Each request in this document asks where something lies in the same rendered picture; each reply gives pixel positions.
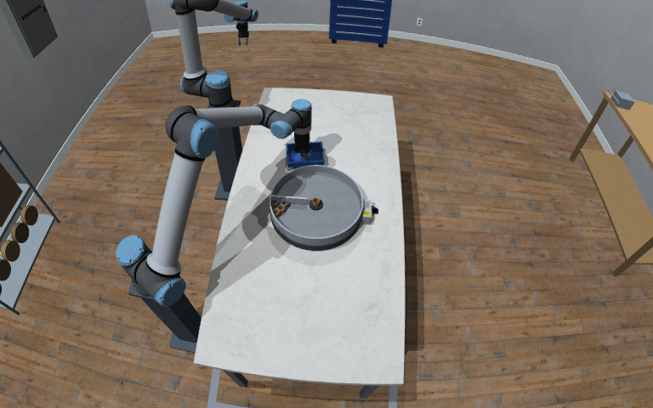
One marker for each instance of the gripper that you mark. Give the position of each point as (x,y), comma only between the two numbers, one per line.
(242,29)
(302,142)

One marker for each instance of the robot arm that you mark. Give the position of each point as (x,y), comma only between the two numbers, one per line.
(190,45)
(177,202)

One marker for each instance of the blue crate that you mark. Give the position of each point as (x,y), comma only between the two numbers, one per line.
(318,157)

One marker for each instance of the grey turntable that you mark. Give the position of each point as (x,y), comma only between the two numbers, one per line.
(332,225)

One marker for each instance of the white table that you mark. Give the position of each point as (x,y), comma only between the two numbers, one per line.
(332,112)

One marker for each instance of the grey control box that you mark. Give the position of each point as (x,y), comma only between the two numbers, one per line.
(368,213)

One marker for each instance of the blue drawer cabinet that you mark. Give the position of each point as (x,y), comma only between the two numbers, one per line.
(360,22)

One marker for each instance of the metal shelf unit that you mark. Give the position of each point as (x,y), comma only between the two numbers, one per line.
(31,253)

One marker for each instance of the wooden workbench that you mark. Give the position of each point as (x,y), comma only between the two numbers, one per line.
(614,191)

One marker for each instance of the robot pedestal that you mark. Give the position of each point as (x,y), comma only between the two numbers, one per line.
(183,324)
(228,169)

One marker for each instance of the grey wall panel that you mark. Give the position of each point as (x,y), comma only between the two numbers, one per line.
(31,25)

